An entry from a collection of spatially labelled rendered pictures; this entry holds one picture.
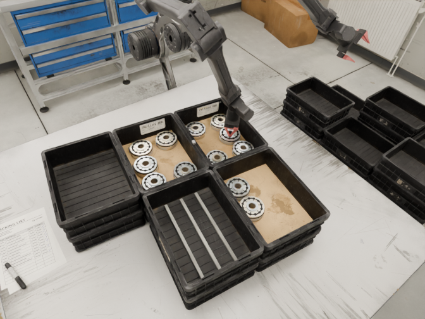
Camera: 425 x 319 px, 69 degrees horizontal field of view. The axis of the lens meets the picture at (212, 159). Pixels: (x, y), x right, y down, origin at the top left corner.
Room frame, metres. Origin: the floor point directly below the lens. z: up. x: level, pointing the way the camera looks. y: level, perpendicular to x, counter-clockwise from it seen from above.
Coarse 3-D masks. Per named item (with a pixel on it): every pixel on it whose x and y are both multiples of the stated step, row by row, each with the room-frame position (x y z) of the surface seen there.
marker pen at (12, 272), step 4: (8, 264) 0.45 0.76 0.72; (8, 268) 0.43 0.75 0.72; (12, 268) 0.44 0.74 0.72; (12, 272) 0.42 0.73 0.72; (12, 276) 0.41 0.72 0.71; (16, 276) 0.41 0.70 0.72; (16, 280) 0.39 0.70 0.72; (20, 280) 0.39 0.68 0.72; (20, 284) 0.38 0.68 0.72; (24, 284) 0.38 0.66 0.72; (24, 288) 0.37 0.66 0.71
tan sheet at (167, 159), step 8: (152, 136) 1.08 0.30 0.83; (128, 144) 1.02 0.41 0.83; (152, 144) 1.03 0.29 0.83; (128, 152) 0.97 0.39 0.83; (160, 152) 0.98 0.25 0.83; (168, 152) 0.98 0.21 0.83; (176, 152) 0.99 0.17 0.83; (184, 152) 0.99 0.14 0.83; (160, 160) 0.93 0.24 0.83; (168, 160) 0.93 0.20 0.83; (176, 160) 0.93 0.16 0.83; (184, 160) 0.94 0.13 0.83; (160, 168) 0.88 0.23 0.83; (168, 168) 0.88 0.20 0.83; (168, 176) 0.84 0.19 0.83
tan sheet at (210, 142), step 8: (208, 120) 1.22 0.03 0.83; (208, 128) 1.16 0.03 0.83; (208, 136) 1.11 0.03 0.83; (216, 136) 1.11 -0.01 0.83; (240, 136) 1.12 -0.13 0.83; (200, 144) 1.05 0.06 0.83; (208, 144) 1.05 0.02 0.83; (216, 144) 1.05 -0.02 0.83; (224, 144) 1.05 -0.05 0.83; (208, 152) 1.00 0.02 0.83
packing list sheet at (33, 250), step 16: (0, 224) 0.62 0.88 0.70; (16, 224) 0.63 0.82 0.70; (32, 224) 0.63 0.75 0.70; (48, 224) 0.64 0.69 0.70; (0, 240) 0.55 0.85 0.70; (16, 240) 0.56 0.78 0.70; (32, 240) 0.56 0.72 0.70; (48, 240) 0.57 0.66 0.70; (0, 256) 0.49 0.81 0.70; (16, 256) 0.49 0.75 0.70; (32, 256) 0.49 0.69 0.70; (48, 256) 0.50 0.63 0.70; (64, 256) 0.50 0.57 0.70; (0, 272) 0.42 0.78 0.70; (16, 272) 0.43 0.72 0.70; (32, 272) 0.43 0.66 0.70; (48, 272) 0.44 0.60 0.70; (16, 288) 0.37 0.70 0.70
